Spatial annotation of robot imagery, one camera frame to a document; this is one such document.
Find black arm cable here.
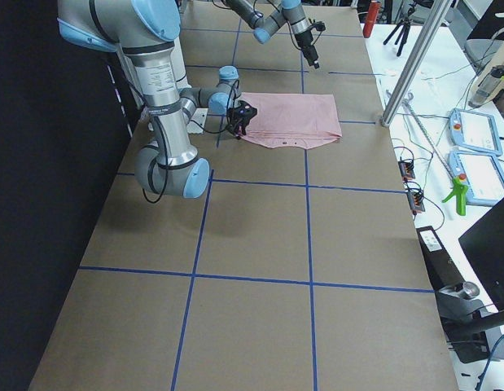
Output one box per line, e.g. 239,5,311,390
251,0,324,52
141,79,241,204

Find pink Snoopy t-shirt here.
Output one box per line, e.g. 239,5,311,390
242,92,342,150

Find black tripod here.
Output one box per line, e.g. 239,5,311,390
383,4,415,57

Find clear water bottle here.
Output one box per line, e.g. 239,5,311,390
468,65,504,108

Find black monitor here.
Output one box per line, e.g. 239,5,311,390
458,198,504,310

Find aluminium frame post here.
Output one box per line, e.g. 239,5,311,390
380,0,456,127

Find red cylinder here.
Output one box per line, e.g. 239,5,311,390
362,0,381,38

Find blue teach pendant far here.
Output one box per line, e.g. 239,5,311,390
449,108,503,156

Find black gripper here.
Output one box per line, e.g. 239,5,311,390
228,112,252,137
296,31,320,69

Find grabber reacher tool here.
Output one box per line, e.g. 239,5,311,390
401,92,469,216

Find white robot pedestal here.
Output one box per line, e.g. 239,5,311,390
147,36,210,134

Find blue teach pendant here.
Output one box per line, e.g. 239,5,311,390
449,108,503,156
448,151,504,207

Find blue teach pendant near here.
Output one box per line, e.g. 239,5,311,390
448,151,504,207

